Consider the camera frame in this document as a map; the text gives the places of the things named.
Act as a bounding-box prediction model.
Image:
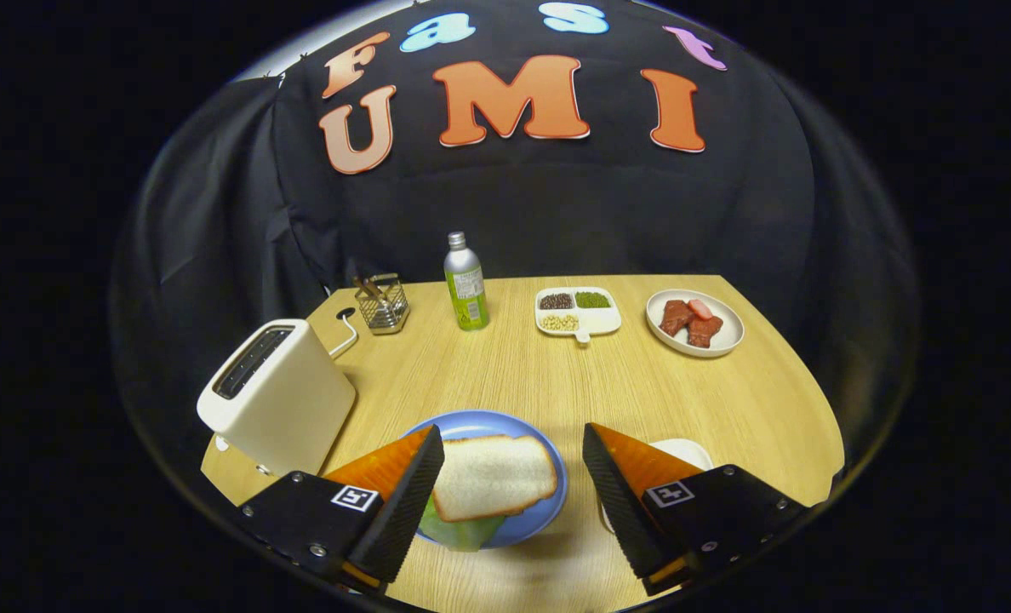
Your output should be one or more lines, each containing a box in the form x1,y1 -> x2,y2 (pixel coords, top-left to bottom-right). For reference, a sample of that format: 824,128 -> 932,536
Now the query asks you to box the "silver bottle green label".
443,231 -> 490,332

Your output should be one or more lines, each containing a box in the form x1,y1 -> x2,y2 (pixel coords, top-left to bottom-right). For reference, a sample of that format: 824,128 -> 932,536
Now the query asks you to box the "blue round plate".
399,410 -> 569,549

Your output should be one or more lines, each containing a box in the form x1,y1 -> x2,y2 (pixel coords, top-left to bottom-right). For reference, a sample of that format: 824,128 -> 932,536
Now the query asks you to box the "green lettuce leaf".
418,494 -> 506,553

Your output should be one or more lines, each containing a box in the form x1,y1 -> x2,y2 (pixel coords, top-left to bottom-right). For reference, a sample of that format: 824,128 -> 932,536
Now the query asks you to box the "white round plate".
645,289 -> 745,358

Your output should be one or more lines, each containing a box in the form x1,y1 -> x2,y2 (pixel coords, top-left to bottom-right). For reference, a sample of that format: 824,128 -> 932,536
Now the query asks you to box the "white square plate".
601,438 -> 715,533

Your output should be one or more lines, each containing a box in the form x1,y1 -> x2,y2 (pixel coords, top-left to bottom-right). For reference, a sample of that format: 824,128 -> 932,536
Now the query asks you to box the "white divided dish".
534,286 -> 623,344

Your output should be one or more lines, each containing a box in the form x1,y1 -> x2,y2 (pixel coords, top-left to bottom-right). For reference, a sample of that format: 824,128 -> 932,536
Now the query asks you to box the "metal wire basket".
353,272 -> 411,335

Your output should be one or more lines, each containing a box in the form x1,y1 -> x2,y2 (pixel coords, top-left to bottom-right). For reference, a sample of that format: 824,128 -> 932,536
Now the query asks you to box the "brown meat slice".
659,299 -> 695,338
687,315 -> 725,349

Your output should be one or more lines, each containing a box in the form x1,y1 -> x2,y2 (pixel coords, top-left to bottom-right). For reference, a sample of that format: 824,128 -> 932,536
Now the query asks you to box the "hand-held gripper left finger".
237,425 -> 445,597

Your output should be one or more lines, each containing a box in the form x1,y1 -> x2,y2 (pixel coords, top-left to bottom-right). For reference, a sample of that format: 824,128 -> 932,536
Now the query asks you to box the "toasted bread slice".
431,434 -> 559,523

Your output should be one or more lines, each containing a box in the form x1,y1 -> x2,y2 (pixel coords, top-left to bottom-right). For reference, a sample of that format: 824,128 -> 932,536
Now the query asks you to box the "white toaster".
197,318 -> 358,478

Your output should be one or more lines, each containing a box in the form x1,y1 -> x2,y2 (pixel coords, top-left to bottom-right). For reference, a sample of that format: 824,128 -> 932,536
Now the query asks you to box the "white toaster cable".
328,315 -> 360,360

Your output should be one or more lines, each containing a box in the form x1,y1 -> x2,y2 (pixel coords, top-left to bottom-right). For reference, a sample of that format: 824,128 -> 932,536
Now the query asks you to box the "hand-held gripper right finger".
580,423 -> 813,597

